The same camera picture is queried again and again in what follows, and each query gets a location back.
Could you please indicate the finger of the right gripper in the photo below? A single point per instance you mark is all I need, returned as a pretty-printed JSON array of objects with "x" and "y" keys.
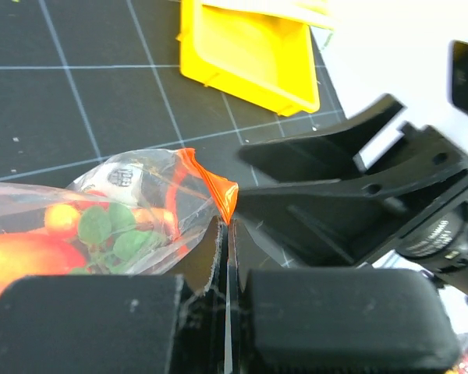
[
  {"x": 342, "y": 219},
  {"x": 331, "y": 153}
]

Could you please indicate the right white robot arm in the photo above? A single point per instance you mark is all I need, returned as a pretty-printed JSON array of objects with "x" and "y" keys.
[{"x": 417, "y": 51}]

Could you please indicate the yellow plastic tray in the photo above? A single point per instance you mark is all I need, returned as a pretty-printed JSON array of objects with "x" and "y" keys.
[{"x": 261, "y": 59}]

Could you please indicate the red orange toy mango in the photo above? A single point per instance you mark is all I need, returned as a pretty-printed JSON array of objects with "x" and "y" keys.
[{"x": 23, "y": 254}]

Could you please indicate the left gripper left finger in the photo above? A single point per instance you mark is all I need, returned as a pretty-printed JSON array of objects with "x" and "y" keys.
[{"x": 169, "y": 323}]

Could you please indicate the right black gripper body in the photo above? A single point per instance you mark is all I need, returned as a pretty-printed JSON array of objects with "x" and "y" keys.
[{"x": 433, "y": 172}]

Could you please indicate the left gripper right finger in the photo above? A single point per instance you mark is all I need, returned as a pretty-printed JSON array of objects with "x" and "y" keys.
[{"x": 332, "y": 320}]

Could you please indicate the orange zipper clear bag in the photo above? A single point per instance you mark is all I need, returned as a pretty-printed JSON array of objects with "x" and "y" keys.
[{"x": 169, "y": 179}]

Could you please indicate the black grid mat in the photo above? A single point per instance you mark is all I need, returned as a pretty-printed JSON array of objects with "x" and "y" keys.
[{"x": 84, "y": 80}]

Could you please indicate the toy cherry tomatoes with leaves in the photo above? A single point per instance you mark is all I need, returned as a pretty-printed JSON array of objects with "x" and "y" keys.
[{"x": 113, "y": 236}]

